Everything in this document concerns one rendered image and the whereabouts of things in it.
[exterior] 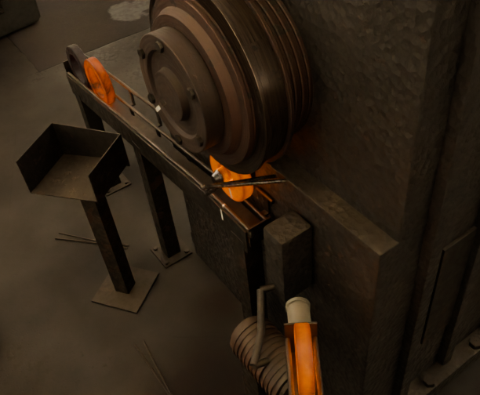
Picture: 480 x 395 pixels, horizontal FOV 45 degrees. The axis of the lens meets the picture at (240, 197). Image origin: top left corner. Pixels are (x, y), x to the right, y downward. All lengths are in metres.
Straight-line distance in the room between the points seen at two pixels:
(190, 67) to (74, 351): 1.37
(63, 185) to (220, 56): 0.95
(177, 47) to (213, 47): 0.08
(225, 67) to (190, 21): 0.12
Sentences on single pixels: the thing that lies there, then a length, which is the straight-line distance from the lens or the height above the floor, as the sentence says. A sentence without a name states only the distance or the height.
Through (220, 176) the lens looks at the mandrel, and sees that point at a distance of 1.50.
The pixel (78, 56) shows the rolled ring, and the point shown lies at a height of 0.71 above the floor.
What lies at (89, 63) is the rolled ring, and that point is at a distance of 2.26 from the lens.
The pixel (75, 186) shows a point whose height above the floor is 0.60.
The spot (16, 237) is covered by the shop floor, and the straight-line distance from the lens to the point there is 2.77.
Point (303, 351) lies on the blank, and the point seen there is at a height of 0.78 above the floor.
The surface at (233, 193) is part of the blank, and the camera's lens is 1.55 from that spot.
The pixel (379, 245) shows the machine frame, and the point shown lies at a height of 0.87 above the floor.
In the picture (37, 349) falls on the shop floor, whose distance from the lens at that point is 2.35.
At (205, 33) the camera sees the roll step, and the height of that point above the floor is 1.27.
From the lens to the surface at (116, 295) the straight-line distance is 2.37.
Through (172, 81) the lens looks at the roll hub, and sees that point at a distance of 1.26.
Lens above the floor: 1.84
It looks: 44 degrees down
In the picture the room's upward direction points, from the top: 7 degrees counter-clockwise
